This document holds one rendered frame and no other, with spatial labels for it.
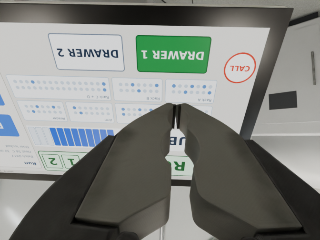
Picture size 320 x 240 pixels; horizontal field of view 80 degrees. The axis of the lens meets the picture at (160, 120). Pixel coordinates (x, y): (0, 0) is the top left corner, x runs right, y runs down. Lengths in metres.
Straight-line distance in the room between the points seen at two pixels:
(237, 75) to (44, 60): 0.26
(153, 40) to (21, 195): 0.94
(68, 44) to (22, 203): 0.89
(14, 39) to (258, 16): 0.30
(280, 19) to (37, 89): 0.33
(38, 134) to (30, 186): 0.71
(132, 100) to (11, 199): 0.86
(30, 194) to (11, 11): 0.88
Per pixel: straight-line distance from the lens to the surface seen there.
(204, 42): 0.26
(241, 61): 0.28
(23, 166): 0.46
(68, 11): 0.28
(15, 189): 1.07
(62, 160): 0.41
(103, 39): 0.27
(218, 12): 0.26
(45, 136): 0.38
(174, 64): 0.26
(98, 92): 0.30
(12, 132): 0.41
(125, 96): 0.29
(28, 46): 0.32
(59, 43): 0.29
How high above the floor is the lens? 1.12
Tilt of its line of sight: 8 degrees down
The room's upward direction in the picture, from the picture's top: 178 degrees counter-clockwise
